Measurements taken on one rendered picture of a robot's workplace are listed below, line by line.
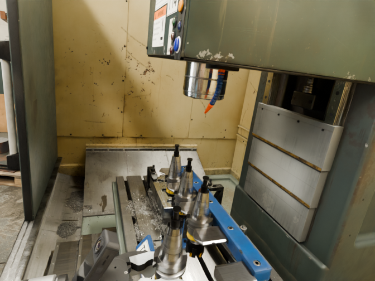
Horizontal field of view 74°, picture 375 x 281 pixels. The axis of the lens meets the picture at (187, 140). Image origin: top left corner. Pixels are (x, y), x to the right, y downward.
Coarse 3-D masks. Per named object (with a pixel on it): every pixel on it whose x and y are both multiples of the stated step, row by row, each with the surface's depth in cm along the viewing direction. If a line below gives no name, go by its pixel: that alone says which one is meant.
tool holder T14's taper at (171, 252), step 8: (168, 224) 44; (168, 232) 43; (176, 232) 43; (168, 240) 44; (176, 240) 43; (160, 248) 46; (168, 248) 44; (176, 248) 44; (160, 256) 45; (168, 256) 44; (176, 256) 44; (168, 264) 44
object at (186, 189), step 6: (186, 174) 66; (192, 174) 67; (186, 180) 67; (192, 180) 67; (180, 186) 68; (186, 186) 67; (192, 186) 68; (180, 192) 68; (186, 192) 67; (192, 192) 68
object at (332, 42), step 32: (192, 0) 52; (224, 0) 54; (256, 0) 56; (288, 0) 59; (320, 0) 62; (352, 0) 65; (192, 32) 54; (224, 32) 56; (256, 32) 59; (288, 32) 62; (320, 32) 65; (352, 32) 68; (224, 64) 59; (256, 64) 62; (288, 64) 64; (320, 64) 68; (352, 64) 71
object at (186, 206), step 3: (192, 201) 67; (180, 204) 65; (183, 204) 65; (186, 204) 65; (189, 204) 66; (192, 204) 66; (183, 207) 64; (186, 207) 64; (189, 207) 64; (192, 207) 64; (183, 210) 63; (186, 210) 63; (183, 213) 62; (186, 213) 62
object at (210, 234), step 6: (198, 228) 57; (204, 228) 57; (210, 228) 57; (216, 228) 57; (198, 234) 54; (204, 234) 55; (210, 234) 55; (216, 234) 55; (222, 234) 55; (198, 240) 53; (204, 240) 53; (210, 240) 53; (216, 240) 53; (222, 240) 54
